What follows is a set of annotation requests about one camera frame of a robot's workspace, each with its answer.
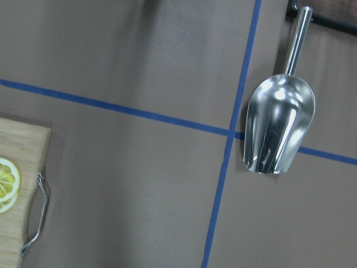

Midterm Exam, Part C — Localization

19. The steel metal scoop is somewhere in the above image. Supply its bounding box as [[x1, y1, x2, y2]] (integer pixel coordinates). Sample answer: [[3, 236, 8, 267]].
[[243, 6, 316, 174]]

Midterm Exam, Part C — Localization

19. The bamboo cutting board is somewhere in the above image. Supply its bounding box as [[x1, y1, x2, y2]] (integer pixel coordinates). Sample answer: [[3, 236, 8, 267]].
[[1, 118, 51, 267]]

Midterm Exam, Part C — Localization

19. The upper lemon slice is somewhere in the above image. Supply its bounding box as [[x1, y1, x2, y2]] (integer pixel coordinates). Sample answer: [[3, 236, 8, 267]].
[[1, 158, 21, 201]]

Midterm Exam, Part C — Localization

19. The lower stacked lemon slice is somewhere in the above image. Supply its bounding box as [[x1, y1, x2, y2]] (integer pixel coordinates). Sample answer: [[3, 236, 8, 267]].
[[0, 193, 18, 214]]

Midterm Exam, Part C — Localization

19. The black framed wooden tray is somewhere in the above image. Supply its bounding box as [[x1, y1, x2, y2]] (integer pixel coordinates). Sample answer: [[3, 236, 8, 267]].
[[286, 0, 356, 35]]

